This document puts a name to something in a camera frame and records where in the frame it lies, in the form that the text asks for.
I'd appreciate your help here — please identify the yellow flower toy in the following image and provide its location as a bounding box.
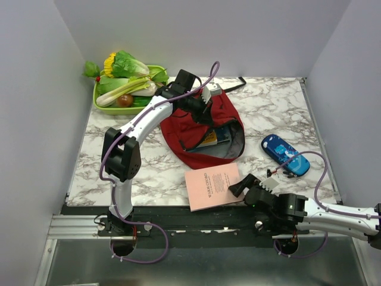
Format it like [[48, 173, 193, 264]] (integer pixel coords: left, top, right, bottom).
[[104, 52, 116, 78]]

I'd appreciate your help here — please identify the green leafy sprig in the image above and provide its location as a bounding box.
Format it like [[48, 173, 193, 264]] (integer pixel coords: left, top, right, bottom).
[[82, 61, 101, 79]]

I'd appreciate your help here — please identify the aluminium rail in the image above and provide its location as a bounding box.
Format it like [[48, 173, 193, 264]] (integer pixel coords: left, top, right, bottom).
[[46, 212, 364, 241]]

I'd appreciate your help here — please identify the white radish toy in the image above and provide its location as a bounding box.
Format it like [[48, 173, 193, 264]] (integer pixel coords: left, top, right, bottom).
[[131, 81, 157, 97]]

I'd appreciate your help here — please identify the blue dinosaur pencil case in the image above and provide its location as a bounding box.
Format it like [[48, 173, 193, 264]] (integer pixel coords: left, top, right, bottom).
[[261, 134, 310, 177]]

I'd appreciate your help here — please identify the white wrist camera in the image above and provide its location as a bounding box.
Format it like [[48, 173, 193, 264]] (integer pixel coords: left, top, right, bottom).
[[201, 83, 222, 104], [260, 176, 279, 192]]

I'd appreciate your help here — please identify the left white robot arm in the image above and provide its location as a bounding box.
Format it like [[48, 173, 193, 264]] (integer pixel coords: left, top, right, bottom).
[[99, 70, 216, 235]]

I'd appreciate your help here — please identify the orange treehouse book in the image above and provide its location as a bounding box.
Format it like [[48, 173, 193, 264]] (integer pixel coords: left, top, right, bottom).
[[197, 130, 218, 148]]

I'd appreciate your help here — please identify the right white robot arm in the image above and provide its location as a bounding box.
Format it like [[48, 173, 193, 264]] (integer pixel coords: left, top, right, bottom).
[[229, 174, 380, 250]]

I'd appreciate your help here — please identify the green lettuce toy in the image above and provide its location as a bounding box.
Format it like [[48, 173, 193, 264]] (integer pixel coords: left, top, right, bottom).
[[111, 51, 149, 77]]

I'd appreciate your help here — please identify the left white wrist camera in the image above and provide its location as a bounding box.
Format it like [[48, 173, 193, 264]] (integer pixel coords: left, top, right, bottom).
[[201, 83, 222, 104]]

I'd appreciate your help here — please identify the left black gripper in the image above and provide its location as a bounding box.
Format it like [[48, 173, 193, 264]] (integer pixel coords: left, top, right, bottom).
[[182, 93, 214, 126]]

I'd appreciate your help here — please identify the brown onion toy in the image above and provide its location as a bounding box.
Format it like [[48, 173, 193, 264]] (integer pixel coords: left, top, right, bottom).
[[116, 94, 134, 108]]

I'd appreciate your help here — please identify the teal blue book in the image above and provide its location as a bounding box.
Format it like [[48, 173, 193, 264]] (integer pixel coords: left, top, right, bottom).
[[184, 125, 235, 153]]

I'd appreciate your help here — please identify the bok choy toy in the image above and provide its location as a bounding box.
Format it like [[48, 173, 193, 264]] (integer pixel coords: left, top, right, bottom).
[[96, 76, 129, 95]]

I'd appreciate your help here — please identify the celery stalk toy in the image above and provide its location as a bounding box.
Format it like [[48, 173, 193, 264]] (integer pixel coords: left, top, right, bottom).
[[96, 78, 149, 107]]

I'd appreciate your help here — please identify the pink book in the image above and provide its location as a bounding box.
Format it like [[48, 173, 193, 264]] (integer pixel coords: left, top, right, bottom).
[[185, 163, 243, 212]]

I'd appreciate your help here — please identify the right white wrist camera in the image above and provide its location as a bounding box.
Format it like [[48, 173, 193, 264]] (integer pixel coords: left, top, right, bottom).
[[260, 176, 279, 192]]

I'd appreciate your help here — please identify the red backpack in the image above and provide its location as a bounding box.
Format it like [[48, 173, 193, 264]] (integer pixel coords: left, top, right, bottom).
[[160, 77, 246, 169]]

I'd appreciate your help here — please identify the green plastic tray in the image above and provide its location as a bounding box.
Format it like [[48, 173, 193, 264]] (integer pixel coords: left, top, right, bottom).
[[93, 66, 168, 115]]

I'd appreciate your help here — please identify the black mounting base plate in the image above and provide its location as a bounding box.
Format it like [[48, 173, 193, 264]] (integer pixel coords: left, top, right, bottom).
[[61, 206, 298, 254]]

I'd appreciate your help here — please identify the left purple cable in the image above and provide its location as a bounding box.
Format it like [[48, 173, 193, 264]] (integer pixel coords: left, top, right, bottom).
[[99, 61, 221, 265]]

